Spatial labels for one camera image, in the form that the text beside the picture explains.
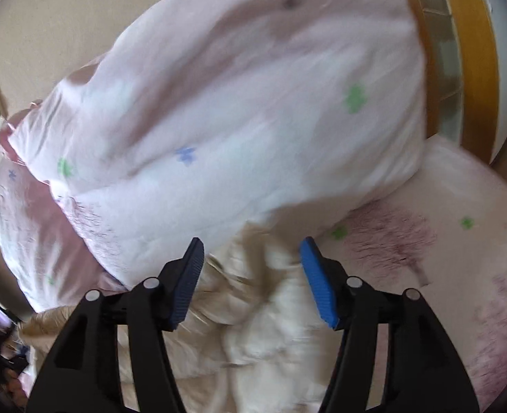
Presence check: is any cream quilted down jacket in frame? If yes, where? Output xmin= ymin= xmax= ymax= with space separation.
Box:
xmin=18 ymin=223 xmax=393 ymax=413

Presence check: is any left floral pillow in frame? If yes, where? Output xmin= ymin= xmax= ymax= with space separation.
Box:
xmin=0 ymin=109 xmax=125 ymax=312

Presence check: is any pink floral bed sheet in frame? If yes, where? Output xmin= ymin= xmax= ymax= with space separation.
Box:
xmin=317 ymin=136 xmax=507 ymax=408

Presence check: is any wooden glass-panel door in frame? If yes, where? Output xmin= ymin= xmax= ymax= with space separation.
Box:
xmin=236 ymin=0 xmax=507 ymax=164

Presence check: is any right pink floral pillow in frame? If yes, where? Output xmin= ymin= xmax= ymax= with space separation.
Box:
xmin=9 ymin=0 xmax=425 ymax=287

